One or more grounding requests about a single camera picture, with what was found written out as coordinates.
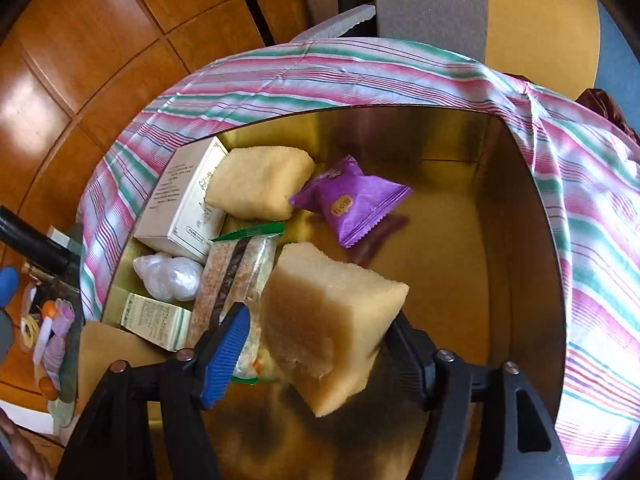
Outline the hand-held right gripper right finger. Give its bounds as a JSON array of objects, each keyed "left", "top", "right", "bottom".
[{"left": 382, "top": 312, "right": 575, "bottom": 480}]

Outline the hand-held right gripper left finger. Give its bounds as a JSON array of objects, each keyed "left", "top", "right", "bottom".
[{"left": 55, "top": 304, "right": 251, "bottom": 480}]

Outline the green-edged cracker packet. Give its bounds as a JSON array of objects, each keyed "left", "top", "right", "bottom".
[{"left": 187, "top": 222, "right": 286, "bottom": 386}]

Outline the yellow sponge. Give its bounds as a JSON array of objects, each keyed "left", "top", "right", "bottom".
[
  {"left": 260, "top": 241, "right": 410, "bottom": 417},
  {"left": 205, "top": 146, "right": 316, "bottom": 222}
]

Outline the white plastic bag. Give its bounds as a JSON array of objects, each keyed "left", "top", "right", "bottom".
[{"left": 132, "top": 252, "right": 205, "bottom": 302}]

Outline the gold-lined gift box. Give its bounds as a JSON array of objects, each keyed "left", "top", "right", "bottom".
[{"left": 80, "top": 105, "right": 571, "bottom": 480}]

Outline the purple snack packet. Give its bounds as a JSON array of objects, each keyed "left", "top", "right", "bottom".
[{"left": 290, "top": 156, "right": 413, "bottom": 248}]

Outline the person's left hand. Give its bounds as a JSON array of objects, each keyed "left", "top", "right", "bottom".
[{"left": 0, "top": 407, "right": 53, "bottom": 480}]

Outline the small green-white carton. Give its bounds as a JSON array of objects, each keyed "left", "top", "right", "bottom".
[{"left": 120, "top": 292, "right": 193, "bottom": 352}]

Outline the white carton box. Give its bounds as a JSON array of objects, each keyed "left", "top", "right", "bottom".
[{"left": 134, "top": 136, "right": 231, "bottom": 263}]

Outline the cluttered glass side table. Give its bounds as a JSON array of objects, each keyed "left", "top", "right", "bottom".
[{"left": 20, "top": 225, "right": 86, "bottom": 428}]

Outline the black tube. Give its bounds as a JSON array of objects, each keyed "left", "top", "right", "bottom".
[{"left": 0, "top": 205, "right": 81, "bottom": 273}]

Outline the blue plastic object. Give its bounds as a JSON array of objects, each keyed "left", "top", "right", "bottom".
[{"left": 0, "top": 266, "right": 21, "bottom": 307}]

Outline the grey yellow blue armchair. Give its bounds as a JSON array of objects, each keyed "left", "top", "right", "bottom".
[{"left": 290, "top": 0, "right": 640, "bottom": 106}]

